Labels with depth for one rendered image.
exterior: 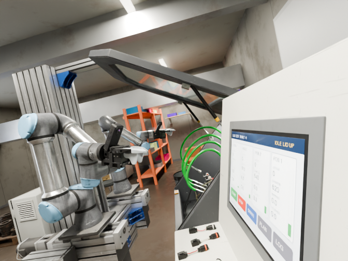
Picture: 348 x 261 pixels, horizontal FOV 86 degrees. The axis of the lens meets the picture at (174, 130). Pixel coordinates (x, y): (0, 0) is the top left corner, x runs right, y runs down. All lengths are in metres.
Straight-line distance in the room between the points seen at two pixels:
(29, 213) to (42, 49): 3.01
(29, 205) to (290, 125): 1.50
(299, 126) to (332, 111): 0.07
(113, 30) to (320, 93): 3.32
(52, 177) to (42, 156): 0.11
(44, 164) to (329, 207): 1.05
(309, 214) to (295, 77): 0.25
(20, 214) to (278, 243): 1.48
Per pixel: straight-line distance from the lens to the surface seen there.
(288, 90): 0.45
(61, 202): 1.11
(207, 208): 0.99
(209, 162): 1.61
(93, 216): 1.21
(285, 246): 0.49
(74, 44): 3.77
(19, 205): 1.63
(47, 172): 1.10
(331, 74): 0.37
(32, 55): 4.19
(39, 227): 1.60
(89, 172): 0.87
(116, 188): 1.63
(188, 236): 0.96
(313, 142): 0.38
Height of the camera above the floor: 1.48
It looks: 2 degrees down
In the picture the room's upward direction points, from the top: 12 degrees counter-clockwise
